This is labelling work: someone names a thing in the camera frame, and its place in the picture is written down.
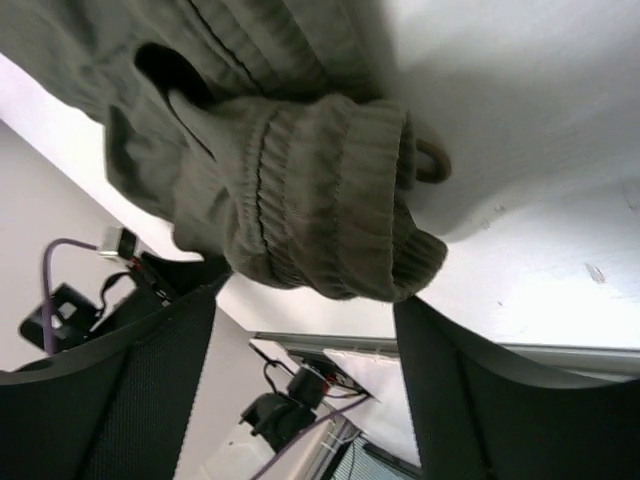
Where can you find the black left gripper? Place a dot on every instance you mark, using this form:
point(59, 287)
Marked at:
point(157, 282)

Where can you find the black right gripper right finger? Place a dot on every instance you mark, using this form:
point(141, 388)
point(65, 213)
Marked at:
point(481, 411)

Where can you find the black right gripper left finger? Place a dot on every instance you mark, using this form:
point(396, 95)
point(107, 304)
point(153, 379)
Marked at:
point(116, 407)

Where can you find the olive green shorts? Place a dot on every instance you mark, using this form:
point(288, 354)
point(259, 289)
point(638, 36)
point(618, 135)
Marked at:
point(254, 127)

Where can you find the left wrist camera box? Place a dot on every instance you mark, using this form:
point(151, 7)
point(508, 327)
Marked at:
point(118, 244)

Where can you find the aluminium left side rail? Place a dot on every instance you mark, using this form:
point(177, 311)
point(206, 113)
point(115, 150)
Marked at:
point(335, 450)

